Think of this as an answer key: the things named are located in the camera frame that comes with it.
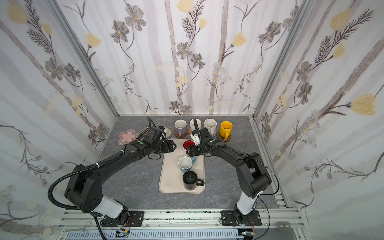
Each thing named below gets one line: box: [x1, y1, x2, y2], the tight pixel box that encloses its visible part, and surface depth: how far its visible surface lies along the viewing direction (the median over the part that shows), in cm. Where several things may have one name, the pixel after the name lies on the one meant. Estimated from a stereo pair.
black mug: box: [182, 171, 205, 191], surface depth 82 cm
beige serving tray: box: [158, 138, 206, 194], surface depth 87 cm
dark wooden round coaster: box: [174, 128, 189, 138], surface depth 104 cm
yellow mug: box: [219, 120, 233, 140], surface depth 103 cm
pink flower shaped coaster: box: [117, 128, 140, 145], surface depth 110 cm
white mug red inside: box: [182, 139, 196, 151], surface depth 97 cm
